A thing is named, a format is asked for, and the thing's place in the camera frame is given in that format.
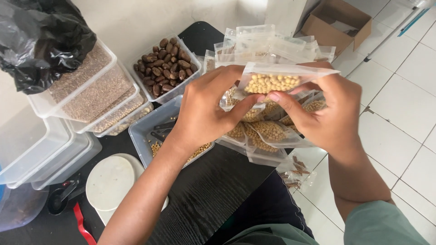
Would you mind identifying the clear plastic bag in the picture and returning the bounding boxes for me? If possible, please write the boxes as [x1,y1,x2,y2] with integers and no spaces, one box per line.
[0,184,50,233]

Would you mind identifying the clear zip bag of soybeans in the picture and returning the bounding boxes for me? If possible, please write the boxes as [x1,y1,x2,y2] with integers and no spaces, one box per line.
[234,62,341,101]

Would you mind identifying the zip bag of brown sticks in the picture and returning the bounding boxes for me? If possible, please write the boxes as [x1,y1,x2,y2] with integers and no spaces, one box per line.
[277,155,317,192]

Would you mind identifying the open cardboard box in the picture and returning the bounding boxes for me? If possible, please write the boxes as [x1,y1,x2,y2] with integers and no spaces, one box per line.
[301,0,373,57]

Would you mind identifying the white round disc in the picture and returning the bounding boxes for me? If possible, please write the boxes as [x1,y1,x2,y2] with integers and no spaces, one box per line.
[85,155,135,212]

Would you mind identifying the person's left hand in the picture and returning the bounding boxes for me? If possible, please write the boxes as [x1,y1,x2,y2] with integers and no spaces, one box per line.
[168,65,266,152]

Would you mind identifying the person's right hand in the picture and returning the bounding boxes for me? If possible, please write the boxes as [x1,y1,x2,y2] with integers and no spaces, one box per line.
[268,61,362,154]

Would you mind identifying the person's green shirt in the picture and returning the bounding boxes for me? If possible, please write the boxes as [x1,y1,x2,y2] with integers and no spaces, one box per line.
[223,200,430,245]

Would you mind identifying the clear container of brown nuts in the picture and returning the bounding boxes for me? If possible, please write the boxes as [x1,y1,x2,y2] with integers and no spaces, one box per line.
[131,34,203,105]

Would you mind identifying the pile of filled soybean packets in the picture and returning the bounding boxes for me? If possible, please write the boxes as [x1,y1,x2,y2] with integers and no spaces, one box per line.
[216,87,328,167]

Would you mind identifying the empty clear plastic container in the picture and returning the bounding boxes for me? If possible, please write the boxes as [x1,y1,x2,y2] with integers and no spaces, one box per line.
[6,129,94,190]
[31,135,103,191]
[0,105,74,186]

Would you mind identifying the black plastic bag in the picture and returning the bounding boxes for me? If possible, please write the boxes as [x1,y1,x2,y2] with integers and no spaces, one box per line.
[0,0,97,95]

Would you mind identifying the pile of empty zip bags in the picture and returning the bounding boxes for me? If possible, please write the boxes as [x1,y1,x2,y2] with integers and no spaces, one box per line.
[203,24,337,74]

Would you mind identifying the red tool handle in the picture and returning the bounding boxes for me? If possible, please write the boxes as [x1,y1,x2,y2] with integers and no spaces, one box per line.
[73,202,97,245]

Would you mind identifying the person's dark trousers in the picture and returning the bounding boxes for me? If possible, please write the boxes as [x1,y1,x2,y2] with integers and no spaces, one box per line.
[204,169,315,245]

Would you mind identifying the clear container of small seeds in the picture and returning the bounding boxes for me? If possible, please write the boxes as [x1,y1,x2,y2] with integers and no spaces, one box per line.
[93,91,155,137]
[27,38,118,120]
[65,61,140,134]

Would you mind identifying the white pole with blue part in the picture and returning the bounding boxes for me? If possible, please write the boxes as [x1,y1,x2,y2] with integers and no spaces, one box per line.
[363,0,436,63]

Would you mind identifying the black measuring scoops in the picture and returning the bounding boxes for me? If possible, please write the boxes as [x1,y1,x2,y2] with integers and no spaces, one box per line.
[149,120,177,143]

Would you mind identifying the clear container of soybeans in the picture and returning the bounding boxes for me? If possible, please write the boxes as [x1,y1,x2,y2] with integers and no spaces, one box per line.
[128,95,215,169]

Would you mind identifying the black measuring spoon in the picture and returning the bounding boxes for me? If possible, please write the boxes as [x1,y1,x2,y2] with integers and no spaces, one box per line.
[47,178,81,216]

